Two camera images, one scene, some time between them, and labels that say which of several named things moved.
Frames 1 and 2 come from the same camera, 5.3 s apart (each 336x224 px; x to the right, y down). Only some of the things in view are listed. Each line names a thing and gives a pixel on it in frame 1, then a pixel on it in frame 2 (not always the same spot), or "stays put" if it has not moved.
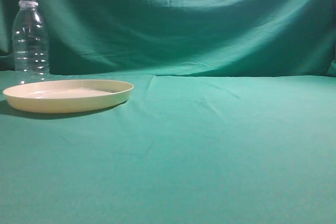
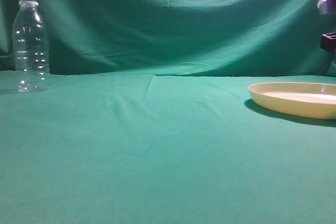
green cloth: (232, 118) stays put
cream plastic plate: (66, 96) to (316, 100)
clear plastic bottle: (30, 42) stays put
